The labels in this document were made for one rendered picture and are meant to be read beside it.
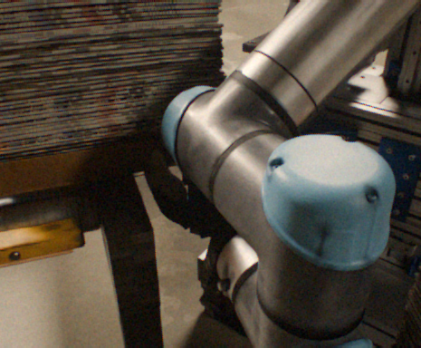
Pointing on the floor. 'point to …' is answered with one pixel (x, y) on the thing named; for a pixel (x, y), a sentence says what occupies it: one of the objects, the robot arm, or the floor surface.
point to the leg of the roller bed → (142, 329)
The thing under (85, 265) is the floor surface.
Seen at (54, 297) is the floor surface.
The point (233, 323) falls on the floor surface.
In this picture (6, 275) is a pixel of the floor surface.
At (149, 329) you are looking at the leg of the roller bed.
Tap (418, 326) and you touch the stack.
